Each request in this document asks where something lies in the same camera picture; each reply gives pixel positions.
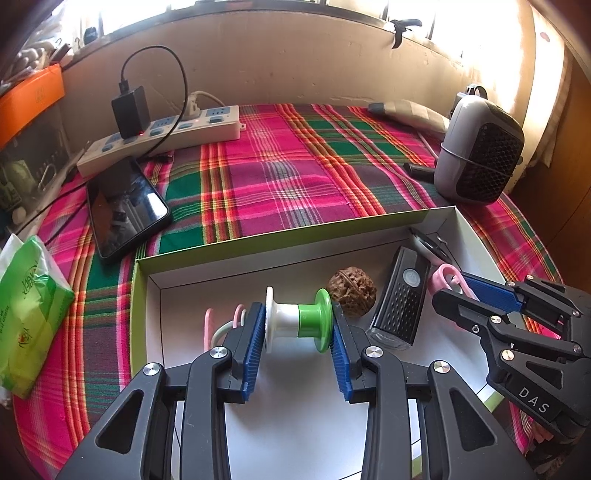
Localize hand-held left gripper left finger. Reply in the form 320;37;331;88
55;302;267;480

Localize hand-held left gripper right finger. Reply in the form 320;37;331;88
330;305;536;480

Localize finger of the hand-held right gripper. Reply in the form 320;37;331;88
462;272;585;340
433;288;583;370

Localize pink white clip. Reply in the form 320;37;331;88
427;264;476;301
203;304;250;352

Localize green white spool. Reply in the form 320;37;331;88
263;286;334;355

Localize black bike light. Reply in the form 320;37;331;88
367;246;431;352

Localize brown walnut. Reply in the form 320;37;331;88
327;267;377;318

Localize green white cardboard box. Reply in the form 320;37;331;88
130;205;509;480

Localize black white round device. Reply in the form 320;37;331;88
410;227;451;261

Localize grey portable heater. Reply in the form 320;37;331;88
434;85;526;204

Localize plaid tablecloth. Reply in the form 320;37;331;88
14;102;566;462

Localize black smartphone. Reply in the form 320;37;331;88
87;157;172;265

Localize heart print curtain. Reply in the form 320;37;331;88
531;9;573;167

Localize green tissue pack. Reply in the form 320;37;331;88
0;233;75;400

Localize white power strip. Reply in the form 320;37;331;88
76;105;243;178

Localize white plug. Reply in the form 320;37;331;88
187;91;227;118

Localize black charger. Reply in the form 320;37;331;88
112;80;151;139

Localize clear glass tank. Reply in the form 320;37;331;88
0;106;77;227

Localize orange box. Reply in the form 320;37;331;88
0;64;65;148

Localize window with metal bars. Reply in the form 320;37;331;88
55;0;536;61

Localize white work gloves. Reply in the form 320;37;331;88
18;37;70;70

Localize black charging cable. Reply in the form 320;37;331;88
117;45;189;163

